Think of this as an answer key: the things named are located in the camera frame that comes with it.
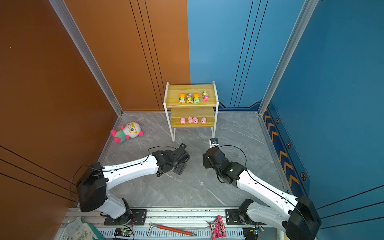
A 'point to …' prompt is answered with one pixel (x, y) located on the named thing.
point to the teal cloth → (78, 230)
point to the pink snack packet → (217, 227)
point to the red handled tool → (171, 230)
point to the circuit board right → (252, 233)
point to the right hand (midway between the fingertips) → (208, 154)
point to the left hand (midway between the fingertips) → (178, 161)
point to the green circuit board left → (123, 232)
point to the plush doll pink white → (132, 130)
